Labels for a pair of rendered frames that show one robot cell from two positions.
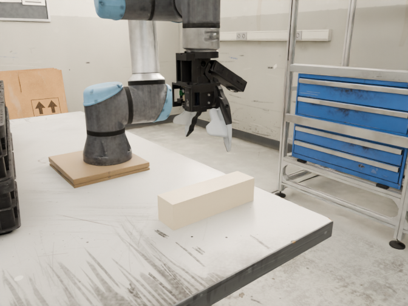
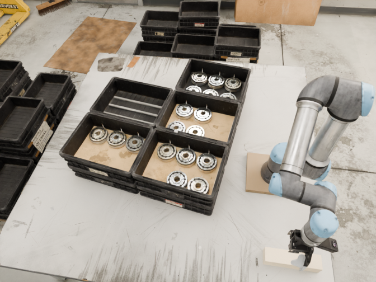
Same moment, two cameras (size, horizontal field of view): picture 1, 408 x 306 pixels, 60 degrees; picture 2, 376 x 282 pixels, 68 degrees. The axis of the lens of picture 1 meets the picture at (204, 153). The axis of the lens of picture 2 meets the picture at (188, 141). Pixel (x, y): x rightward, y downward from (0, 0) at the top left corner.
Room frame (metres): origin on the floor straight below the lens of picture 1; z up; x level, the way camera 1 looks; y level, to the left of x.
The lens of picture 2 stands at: (0.24, 0.06, 2.05)
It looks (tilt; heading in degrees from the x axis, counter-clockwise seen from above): 54 degrees down; 50
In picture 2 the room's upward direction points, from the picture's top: 3 degrees counter-clockwise
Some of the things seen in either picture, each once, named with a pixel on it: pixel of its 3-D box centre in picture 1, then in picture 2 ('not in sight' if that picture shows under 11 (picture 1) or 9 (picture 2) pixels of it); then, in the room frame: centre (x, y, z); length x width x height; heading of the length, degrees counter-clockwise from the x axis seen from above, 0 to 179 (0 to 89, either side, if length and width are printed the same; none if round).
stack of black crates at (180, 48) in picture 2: not in sight; (194, 59); (1.80, 1.71, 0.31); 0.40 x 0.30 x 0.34; 128
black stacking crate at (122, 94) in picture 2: not in sight; (134, 107); (0.75, 1.12, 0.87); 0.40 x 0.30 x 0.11; 119
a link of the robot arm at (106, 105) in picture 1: (106, 105); (283, 158); (1.06, 0.30, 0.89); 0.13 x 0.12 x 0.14; 115
